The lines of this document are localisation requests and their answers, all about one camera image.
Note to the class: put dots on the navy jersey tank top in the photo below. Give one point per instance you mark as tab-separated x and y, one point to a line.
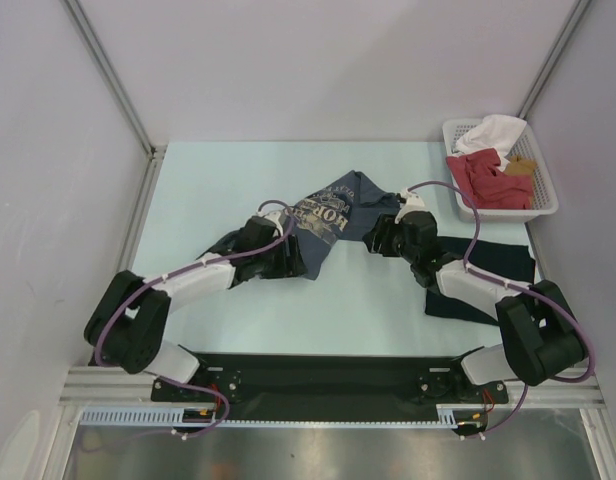
511	261

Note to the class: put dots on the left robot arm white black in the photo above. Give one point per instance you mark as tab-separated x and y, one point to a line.
128	325

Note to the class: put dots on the red tank top in basket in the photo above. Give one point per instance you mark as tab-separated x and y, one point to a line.
478	175

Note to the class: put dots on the left aluminium frame post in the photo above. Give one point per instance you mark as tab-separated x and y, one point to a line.
103	64

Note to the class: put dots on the tan cloth in basket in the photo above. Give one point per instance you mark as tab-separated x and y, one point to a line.
520	166

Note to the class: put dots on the right aluminium frame post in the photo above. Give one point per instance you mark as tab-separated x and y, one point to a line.
564	38

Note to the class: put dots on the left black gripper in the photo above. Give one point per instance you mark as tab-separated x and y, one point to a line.
289	266

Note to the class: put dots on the white slotted cable duct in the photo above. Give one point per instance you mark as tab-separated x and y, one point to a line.
196	417

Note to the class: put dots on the aluminium frame post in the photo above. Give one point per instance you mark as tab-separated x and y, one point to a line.
103	64
564	38

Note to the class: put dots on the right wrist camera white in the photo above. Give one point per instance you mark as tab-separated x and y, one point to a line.
410	199

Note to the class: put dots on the white cloth in basket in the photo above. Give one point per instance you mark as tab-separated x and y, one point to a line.
496	131

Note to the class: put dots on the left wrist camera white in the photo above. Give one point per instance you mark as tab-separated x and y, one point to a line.
277	216

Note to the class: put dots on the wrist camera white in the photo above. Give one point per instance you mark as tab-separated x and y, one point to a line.
277	216
410	199

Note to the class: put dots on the blue-grey tank top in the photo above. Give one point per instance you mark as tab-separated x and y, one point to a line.
345	210

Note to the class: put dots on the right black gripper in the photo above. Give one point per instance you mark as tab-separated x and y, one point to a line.
381	233

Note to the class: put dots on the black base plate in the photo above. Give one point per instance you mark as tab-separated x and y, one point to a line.
255	383

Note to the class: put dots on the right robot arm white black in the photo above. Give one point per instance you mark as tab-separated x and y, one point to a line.
540	338

